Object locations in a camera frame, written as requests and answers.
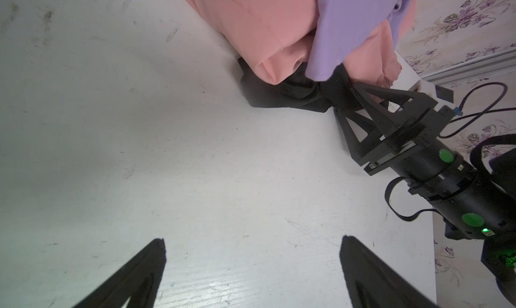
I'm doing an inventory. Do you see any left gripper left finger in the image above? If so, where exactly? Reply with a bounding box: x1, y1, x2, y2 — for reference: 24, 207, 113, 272
75, 238, 167, 307

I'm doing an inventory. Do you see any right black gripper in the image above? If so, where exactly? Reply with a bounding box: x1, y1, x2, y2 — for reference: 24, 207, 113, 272
334, 82, 456, 175

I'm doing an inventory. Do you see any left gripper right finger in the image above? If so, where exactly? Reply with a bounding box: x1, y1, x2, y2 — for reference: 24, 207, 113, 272
339, 235, 437, 308

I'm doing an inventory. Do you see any black cloth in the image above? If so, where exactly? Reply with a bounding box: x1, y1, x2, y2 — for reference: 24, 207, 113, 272
238, 58, 363, 113

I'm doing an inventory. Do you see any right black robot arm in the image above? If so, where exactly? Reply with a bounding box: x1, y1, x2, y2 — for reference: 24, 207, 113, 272
335, 81, 515, 302

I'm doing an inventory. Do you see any purple cloth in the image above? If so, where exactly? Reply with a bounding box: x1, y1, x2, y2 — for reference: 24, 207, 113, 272
306, 0, 416, 88

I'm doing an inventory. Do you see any pink cloth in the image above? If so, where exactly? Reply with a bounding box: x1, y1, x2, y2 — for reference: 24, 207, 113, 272
171, 0, 418, 89

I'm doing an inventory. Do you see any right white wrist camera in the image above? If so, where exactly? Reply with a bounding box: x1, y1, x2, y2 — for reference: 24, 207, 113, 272
410, 80, 463, 116

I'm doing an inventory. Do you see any aluminium enclosure frame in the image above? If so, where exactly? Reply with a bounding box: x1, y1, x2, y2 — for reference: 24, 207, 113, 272
420, 47, 515, 86

